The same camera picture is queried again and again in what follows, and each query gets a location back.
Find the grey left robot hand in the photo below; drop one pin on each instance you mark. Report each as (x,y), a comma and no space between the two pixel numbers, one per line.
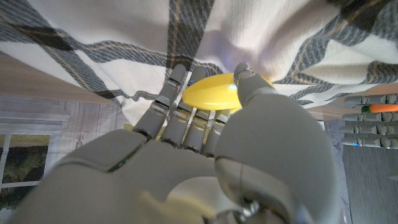
(367,129)

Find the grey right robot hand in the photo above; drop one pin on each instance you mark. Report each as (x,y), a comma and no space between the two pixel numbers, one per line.
(186,180)

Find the yellow toy banana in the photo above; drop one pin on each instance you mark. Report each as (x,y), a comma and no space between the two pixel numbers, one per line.
(211,93)

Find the cream plaid scarf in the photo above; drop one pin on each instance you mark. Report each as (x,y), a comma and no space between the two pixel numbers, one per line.
(109,31)

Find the orange toy carrot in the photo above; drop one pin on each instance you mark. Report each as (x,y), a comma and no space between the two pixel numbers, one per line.
(382,108)

